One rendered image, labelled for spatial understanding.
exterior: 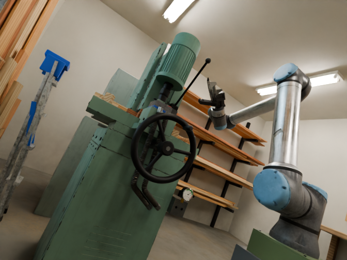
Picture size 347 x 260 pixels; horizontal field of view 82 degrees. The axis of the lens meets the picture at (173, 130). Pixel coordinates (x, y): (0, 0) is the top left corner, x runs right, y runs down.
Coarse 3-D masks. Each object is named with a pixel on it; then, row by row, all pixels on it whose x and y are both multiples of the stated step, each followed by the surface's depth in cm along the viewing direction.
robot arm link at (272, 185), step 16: (288, 64) 102; (288, 80) 99; (304, 80) 102; (288, 96) 95; (288, 112) 91; (272, 128) 96; (288, 128) 88; (272, 144) 90; (288, 144) 85; (272, 160) 86; (288, 160) 82; (256, 176) 85; (272, 176) 79; (288, 176) 78; (256, 192) 82; (272, 192) 76; (288, 192) 73; (304, 192) 79; (272, 208) 77; (288, 208) 76; (304, 208) 78
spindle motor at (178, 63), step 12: (180, 36) 117; (192, 36) 116; (180, 48) 115; (192, 48) 116; (168, 60) 114; (180, 60) 114; (192, 60) 118; (168, 72) 112; (180, 72) 113; (180, 84) 114
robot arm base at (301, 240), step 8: (280, 216) 90; (280, 224) 87; (288, 224) 84; (296, 224) 82; (272, 232) 87; (280, 232) 84; (288, 232) 82; (296, 232) 81; (304, 232) 80; (312, 232) 80; (280, 240) 82; (288, 240) 80; (296, 240) 79; (304, 240) 79; (312, 240) 79; (296, 248) 78; (304, 248) 77; (312, 248) 78; (312, 256) 77
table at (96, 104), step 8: (96, 96) 86; (88, 104) 85; (96, 104) 86; (104, 104) 88; (96, 112) 91; (104, 112) 88; (112, 112) 89; (120, 112) 91; (112, 120) 94; (120, 120) 91; (128, 120) 92; (136, 120) 94; (176, 144) 103; (184, 144) 105
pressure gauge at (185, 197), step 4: (184, 188) 100; (188, 188) 99; (180, 192) 100; (184, 192) 98; (188, 192) 99; (192, 192) 100; (184, 196) 98; (188, 196) 99; (192, 196) 100; (188, 200) 99
